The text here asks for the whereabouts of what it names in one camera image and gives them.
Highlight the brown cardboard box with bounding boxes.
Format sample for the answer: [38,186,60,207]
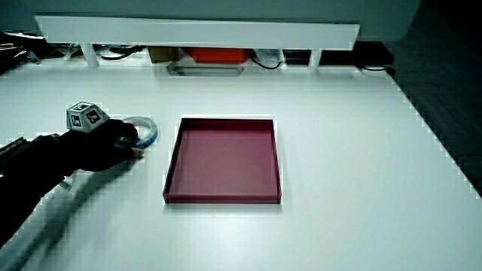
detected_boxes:
[148,46,181,64]

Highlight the person's right forearm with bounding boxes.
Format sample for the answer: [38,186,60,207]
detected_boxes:
[0,133,75,248]

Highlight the white desk shelf riser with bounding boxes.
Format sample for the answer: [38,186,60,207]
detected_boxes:
[34,14,362,69]

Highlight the grey cable slot grommet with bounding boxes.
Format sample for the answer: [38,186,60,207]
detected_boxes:
[166,65,245,78]

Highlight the orange box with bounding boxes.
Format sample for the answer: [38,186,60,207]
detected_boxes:
[187,47,252,65]

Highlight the person's right hand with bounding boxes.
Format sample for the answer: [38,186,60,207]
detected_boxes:
[59,101,146,173]

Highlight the black cable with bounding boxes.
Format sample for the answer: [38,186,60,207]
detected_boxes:
[99,45,146,62]
[250,55,282,71]
[361,65,396,77]

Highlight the white power adapter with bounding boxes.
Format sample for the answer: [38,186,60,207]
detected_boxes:
[252,48,285,64]

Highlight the dark equipment clutter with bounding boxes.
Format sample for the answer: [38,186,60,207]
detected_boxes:
[0,32,46,75]

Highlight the maroon rectangular tray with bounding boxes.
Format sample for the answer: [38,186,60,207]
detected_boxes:
[162,117,282,206]

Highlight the blue tape roll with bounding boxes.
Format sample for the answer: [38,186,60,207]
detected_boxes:
[114,115,160,150]

